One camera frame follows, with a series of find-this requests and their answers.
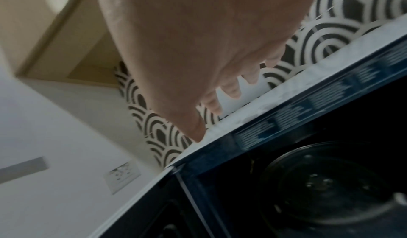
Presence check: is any glass microwave turntable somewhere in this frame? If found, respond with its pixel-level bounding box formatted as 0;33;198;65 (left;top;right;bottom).
257;141;407;232

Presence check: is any white wall socket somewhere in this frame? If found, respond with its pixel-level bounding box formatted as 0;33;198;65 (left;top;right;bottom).
104;162;141;195

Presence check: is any black microwave oven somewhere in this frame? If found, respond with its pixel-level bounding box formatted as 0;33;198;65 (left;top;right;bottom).
90;12;407;238

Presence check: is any grey bar handle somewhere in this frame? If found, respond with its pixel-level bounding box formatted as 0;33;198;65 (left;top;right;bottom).
0;156;51;185

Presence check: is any black microwave door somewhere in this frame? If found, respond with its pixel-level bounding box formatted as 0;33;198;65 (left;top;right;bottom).
90;166;231;238

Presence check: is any person's right hand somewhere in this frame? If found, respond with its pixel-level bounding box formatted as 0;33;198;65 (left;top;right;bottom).
92;0;327;143

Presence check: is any beige wall cabinet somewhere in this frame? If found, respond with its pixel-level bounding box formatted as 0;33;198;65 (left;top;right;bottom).
0;0;128;87

